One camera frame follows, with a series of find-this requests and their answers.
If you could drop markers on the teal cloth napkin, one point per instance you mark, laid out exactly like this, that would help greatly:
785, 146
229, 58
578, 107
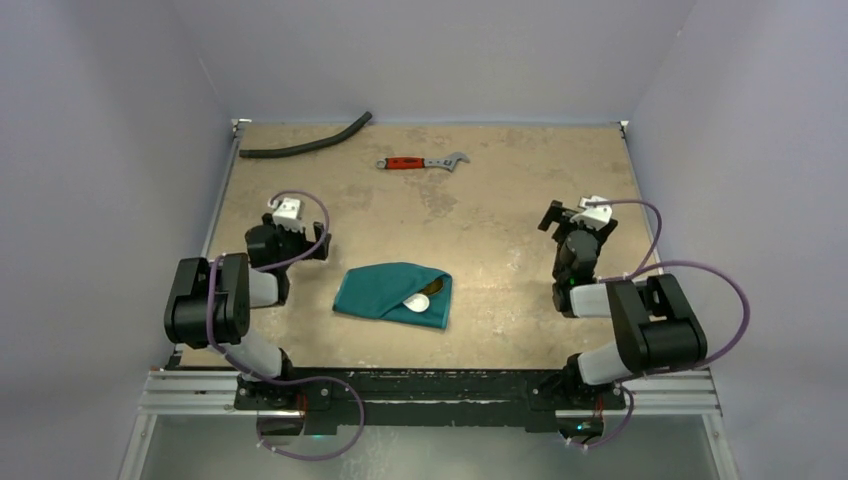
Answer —
378, 292

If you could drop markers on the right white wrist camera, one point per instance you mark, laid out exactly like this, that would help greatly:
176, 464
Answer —
594, 213

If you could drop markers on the gold metal spoon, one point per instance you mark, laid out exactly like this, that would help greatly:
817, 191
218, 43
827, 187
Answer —
434, 287

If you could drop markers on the aluminium rail frame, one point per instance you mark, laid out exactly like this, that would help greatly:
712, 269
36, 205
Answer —
428, 338

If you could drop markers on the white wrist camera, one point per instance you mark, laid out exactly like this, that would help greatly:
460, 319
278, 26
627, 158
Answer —
286, 212
594, 213

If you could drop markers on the red handled adjustable wrench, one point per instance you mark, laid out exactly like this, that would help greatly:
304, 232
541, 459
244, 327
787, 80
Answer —
448, 163

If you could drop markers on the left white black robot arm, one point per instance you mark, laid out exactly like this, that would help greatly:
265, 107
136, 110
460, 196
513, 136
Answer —
210, 302

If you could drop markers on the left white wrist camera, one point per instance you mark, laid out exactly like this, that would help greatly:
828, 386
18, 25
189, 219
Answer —
286, 212

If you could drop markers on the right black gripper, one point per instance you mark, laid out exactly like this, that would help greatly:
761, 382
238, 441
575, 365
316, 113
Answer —
553, 218

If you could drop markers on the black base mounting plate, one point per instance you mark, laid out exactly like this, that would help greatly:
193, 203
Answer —
323, 399

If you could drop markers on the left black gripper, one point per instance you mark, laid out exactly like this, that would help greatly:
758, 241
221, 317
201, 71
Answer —
308, 249

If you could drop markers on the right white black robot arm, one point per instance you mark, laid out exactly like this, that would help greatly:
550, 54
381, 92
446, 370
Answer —
654, 326

